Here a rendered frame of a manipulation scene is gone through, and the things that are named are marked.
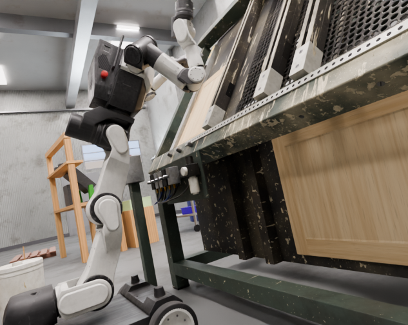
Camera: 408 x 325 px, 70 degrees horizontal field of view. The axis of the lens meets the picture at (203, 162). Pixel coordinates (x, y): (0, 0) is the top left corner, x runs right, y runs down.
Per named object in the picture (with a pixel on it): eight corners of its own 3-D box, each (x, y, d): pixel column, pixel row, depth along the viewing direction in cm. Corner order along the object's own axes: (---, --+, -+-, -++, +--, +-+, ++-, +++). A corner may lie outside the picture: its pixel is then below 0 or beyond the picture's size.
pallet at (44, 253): (56, 256, 522) (55, 250, 523) (7, 268, 489) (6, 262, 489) (58, 250, 622) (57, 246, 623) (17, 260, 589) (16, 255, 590)
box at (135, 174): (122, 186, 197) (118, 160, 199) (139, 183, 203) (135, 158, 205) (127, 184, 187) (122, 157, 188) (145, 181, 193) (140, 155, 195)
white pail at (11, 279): (2, 318, 208) (-6, 253, 213) (49, 304, 223) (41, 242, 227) (-5, 333, 181) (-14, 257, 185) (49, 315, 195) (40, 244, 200)
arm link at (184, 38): (181, 15, 136) (190, 42, 135) (190, 22, 144) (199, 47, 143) (170, 22, 138) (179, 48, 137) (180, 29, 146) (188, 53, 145)
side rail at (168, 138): (167, 166, 216) (153, 158, 212) (211, 56, 257) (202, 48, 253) (170, 164, 211) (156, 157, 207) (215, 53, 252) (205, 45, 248)
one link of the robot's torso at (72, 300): (60, 325, 111) (55, 290, 112) (57, 313, 128) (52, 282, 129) (115, 305, 121) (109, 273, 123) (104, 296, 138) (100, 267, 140)
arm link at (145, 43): (155, 59, 129) (129, 39, 128) (148, 74, 136) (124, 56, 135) (167, 49, 137) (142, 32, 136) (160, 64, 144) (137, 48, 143)
